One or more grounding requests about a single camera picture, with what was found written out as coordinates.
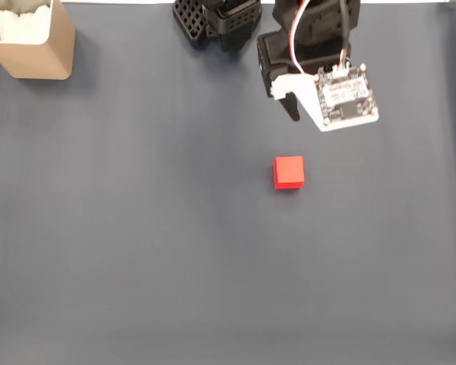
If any red cube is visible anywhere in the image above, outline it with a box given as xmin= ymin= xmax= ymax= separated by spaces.
xmin=273 ymin=155 xmax=306 ymax=190

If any beige box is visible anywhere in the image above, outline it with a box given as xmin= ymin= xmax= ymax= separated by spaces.
xmin=0 ymin=0 xmax=77 ymax=81

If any grey mat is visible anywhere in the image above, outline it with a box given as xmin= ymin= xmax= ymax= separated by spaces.
xmin=0 ymin=2 xmax=456 ymax=365

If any white padding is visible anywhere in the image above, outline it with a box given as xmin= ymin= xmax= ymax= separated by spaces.
xmin=0 ymin=4 xmax=52 ymax=43

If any white and red wire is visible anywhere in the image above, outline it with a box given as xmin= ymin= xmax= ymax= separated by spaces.
xmin=287 ymin=0 xmax=317 ymax=76

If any camera board on white mount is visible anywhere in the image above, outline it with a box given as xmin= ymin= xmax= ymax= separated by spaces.
xmin=270 ymin=62 xmax=380 ymax=133

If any black camera cable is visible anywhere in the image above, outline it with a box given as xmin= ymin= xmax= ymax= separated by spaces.
xmin=336 ymin=0 xmax=355 ymax=73

